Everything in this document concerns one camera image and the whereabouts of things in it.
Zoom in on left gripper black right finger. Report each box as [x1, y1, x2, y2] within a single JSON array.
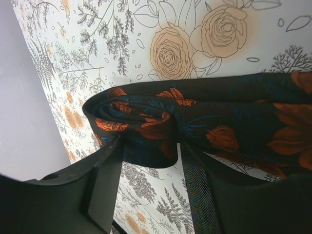
[[180, 142, 312, 234]]

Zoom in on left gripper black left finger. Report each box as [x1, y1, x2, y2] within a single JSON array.
[[0, 137, 124, 234]]

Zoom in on black tie orange flowers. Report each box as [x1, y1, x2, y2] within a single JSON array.
[[82, 72, 312, 178]]

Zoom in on floral patterned table mat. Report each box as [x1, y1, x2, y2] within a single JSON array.
[[11, 0, 312, 234]]

